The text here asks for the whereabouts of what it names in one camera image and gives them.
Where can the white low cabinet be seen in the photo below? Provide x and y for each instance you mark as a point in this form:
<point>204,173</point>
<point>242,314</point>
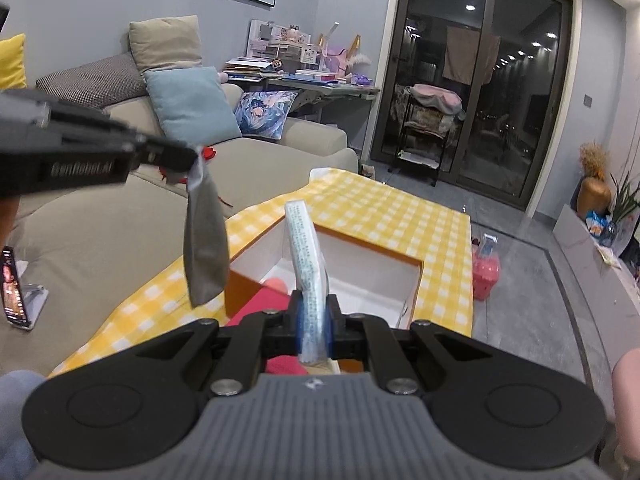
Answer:
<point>590,270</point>

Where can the gold vase with dried flowers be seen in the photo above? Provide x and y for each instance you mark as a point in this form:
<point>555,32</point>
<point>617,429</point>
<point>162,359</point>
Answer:
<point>594,195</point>

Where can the person's bare leg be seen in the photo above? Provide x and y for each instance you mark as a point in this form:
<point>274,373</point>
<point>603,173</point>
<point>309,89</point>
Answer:
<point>629,410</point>

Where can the beige cushion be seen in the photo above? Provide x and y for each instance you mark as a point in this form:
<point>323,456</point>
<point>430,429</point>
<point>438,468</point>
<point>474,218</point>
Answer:
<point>165,42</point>

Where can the black rolling rack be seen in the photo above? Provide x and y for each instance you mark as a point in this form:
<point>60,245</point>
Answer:
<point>425,135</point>

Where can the smartphone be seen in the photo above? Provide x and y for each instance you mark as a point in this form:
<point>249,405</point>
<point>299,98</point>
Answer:
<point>14,285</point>

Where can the wall switch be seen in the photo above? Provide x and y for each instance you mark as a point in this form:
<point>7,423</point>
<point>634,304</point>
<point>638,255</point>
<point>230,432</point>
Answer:
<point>587,100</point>

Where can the yellow cushion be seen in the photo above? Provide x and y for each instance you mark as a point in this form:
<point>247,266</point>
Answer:
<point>11,62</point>

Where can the white tissue packet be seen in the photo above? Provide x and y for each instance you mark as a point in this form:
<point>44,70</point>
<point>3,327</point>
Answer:
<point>305,260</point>

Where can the cluttered desk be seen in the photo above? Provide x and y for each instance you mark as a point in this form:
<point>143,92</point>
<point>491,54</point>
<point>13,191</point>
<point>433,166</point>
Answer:
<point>300,77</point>

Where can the person's left forearm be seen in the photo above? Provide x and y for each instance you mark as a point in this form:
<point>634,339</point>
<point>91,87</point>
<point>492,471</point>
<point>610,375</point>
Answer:
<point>7,225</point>

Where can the blue snack bag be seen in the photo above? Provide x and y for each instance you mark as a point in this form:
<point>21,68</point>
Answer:
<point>599,225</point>

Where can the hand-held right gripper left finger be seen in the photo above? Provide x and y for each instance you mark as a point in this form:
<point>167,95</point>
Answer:
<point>300,327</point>

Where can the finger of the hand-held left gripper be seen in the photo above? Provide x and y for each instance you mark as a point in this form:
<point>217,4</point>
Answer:
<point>165,155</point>

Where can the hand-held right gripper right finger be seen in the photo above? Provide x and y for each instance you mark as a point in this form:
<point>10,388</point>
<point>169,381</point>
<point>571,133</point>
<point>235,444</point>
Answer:
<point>328,327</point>

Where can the orange box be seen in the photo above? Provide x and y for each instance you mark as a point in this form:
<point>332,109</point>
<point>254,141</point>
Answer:
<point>370,280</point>

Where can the white phone stand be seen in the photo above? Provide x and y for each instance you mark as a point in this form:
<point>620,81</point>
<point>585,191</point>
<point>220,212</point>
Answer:
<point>37,305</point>

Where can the sliding glass door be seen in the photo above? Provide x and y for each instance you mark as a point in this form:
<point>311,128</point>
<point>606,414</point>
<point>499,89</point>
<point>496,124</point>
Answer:
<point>515,125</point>

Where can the person's blue clothing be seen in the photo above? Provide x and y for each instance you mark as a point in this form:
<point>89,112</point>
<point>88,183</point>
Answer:
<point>15,420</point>

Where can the pink cloth bundle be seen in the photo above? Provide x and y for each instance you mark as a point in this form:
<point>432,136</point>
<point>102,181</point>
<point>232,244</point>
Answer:
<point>437,97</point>

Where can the grey houndstooth cushion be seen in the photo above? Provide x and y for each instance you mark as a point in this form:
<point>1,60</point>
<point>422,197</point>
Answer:
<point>95,80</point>

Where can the yellow checked tablecloth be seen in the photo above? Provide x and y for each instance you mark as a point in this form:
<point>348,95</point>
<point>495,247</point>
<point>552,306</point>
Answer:
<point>400,215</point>

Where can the pink plastic basket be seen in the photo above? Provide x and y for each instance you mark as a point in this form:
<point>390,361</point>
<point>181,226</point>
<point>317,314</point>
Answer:
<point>486,275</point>

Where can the red ribbon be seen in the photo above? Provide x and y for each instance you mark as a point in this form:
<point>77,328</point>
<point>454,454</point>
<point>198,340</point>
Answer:
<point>212,152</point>

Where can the light blue cushion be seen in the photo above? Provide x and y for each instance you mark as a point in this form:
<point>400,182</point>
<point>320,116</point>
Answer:
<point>192,105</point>

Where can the beige sofa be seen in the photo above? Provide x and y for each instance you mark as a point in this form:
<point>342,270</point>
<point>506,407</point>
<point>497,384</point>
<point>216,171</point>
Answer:
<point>100,230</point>

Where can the pale pink soft pad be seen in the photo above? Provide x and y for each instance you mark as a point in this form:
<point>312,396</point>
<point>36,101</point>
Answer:
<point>276,286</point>

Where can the red box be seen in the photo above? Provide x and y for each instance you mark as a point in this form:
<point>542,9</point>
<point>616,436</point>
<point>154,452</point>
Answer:
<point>265,310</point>

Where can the grey fabric pouch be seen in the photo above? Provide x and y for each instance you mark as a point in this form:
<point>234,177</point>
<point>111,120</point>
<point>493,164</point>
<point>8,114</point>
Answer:
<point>205,240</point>

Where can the hanging beige towel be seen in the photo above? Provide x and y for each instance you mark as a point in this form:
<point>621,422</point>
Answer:
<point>470,55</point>

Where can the blue printed cushion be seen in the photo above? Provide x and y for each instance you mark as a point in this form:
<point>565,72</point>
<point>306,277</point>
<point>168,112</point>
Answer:
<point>262,115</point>

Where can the green potted plant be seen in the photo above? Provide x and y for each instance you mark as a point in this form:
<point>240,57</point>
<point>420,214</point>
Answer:
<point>625,200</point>

